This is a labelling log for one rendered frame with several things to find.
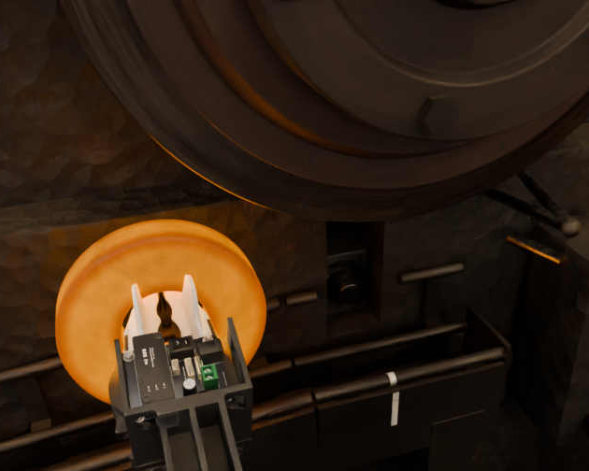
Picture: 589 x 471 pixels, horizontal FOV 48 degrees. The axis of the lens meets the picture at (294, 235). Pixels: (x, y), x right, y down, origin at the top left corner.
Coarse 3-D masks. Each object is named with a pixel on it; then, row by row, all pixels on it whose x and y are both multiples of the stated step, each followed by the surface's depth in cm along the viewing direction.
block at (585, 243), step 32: (544, 224) 68; (576, 256) 64; (544, 288) 69; (576, 288) 64; (544, 320) 70; (576, 320) 65; (544, 352) 71; (576, 352) 66; (512, 384) 78; (544, 384) 72; (576, 384) 68; (544, 416) 73; (576, 416) 71
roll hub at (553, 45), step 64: (256, 0) 34; (320, 0) 34; (384, 0) 36; (448, 0) 37; (512, 0) 37; (576, 0) 40; (320, 64) 36; (384, 64) 37; (448, 64) 39; (512, 64) 40; (576, 64) 41; (384, 128) 39; (512, 128) 42
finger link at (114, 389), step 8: (112, 376) 44; (112, 384) 44; (112, 392) 43; (120, 392) 43; (128, 392) 43; (112, 400) 43; (120, 400) 43; (112, 408) 43; (120, 408) 42; (120, 416) 42; (120, 424) 42; (120, 432) 42
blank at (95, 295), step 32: (160, 224) 48; (192, 224) 49; (96, 256) 46; (128, 256) 46; (160, 256) 47; (192, 256) 48; (224, 256) 49; (64, 288) 48; (96, 288) 47; (128, 288) 47; (160, 288) 48; (224, 288) 50; (256, 288) 51; (64, 320) 47; (96, 320) 48; (224, 320) 51; (256, 320) 52; (64, 352) 48; (96, 352) 49; (96, 384) 50
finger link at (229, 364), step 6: (210, 324) 47; (210, 330) 47; (222, 342) 47; (228, 348) 47; (228, 354) 46; (228, 360) 45; (228, 366) 45; (234, 366) 45; (228, 372) 45; (234, 372) 45; (228, 378) 44; (234, 378) 44; (234, 384) 44
